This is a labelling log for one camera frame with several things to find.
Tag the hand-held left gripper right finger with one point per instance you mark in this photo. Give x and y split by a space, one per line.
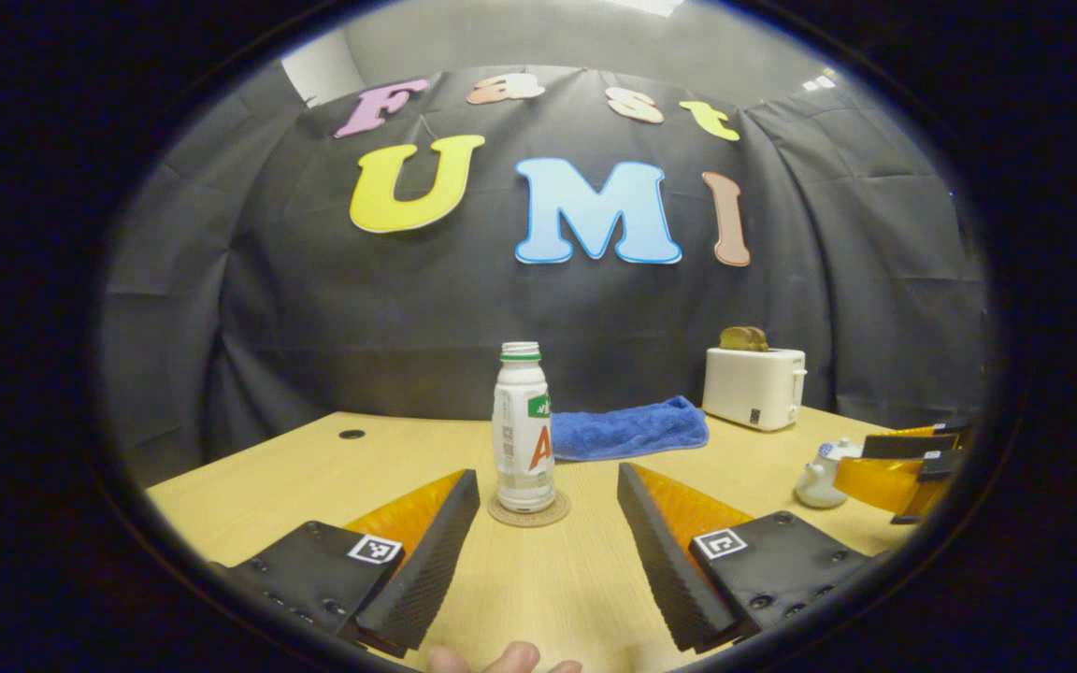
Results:
660 561

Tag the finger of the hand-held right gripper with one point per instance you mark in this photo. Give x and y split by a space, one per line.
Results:
880 479
912 444

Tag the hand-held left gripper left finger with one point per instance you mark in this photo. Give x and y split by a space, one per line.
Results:
436 561

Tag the white blue-patterned teacup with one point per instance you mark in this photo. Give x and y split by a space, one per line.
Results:
814 484

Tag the white plastic water bottle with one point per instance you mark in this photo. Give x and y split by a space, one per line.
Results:
522 421

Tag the blue towel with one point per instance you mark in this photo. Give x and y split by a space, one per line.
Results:
627 430

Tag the white toaster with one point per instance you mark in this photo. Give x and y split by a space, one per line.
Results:
749 388

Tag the brown toast slice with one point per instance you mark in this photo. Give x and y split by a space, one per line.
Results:
742 340

